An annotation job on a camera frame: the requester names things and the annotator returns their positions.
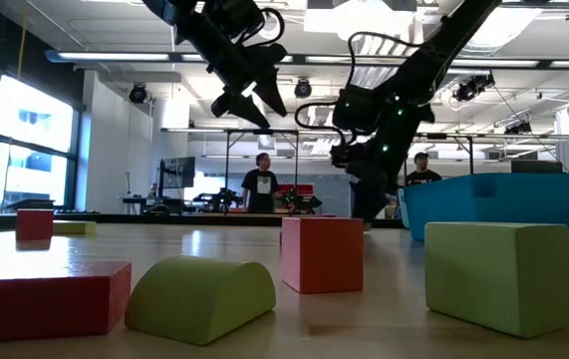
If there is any black monitor on stand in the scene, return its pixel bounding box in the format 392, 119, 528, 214
157, 156, 197, 200

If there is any red long wooden block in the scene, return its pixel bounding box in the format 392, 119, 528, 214
0, 260, 134, 345

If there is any large window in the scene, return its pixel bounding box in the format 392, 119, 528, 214
0, 74, 76, 208

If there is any dark background desk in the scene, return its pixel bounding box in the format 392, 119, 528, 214
122, 195, 200, 215

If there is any background robot with red box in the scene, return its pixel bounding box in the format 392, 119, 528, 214
277, 182, 323, 215

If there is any black background station frame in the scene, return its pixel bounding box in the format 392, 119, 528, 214
222, 128, 301, 215
401, 132, 475, 176

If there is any black ceiling device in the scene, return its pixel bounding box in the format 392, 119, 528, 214
502, 119, 533, 136

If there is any long ceiling light fixture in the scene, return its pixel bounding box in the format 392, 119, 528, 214
44, 48, 569, 70

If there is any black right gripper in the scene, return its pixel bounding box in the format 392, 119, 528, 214
349, 104, 434, 220

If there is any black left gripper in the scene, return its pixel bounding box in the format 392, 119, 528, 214
203, 34, 288, 130

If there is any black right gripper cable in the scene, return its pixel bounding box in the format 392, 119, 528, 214
293, 30, 423, 151

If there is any black round ceiling lamp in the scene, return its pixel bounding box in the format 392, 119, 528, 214
293, 78, 313, 100
128, 83, 148, 105

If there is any green long wooden block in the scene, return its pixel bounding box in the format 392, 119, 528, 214
52, 219, 98, 236

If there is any teal plastic bin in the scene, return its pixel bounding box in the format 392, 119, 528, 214
396, 187, 411, 230

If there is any blue plastic bin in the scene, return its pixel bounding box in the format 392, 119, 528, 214
403, 172, 569, 259

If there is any orange wooden cube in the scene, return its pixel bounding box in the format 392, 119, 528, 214
280, 216, 365, 295

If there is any black ceiling camera cluster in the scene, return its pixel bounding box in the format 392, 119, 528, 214
451, 73, 496, 104

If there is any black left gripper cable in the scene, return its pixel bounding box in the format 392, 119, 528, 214
243, 7, 286, 49

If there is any green chunky wooden block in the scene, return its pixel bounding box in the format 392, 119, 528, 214
424, 221, 569, 340

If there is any black flat monitor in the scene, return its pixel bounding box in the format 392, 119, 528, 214
510, 159, 564, 175

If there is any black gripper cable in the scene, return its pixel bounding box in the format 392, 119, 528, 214
243, 7, 286, 49
293, 30, 423, 151

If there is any red wooden cube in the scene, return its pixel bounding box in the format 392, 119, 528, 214
15, 207, 55, 241

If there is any person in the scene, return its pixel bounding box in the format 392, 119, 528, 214
240, 152, 281, 214
404, 152, 443, 187

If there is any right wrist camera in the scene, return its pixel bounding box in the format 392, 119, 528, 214
330, 141, 365, 170

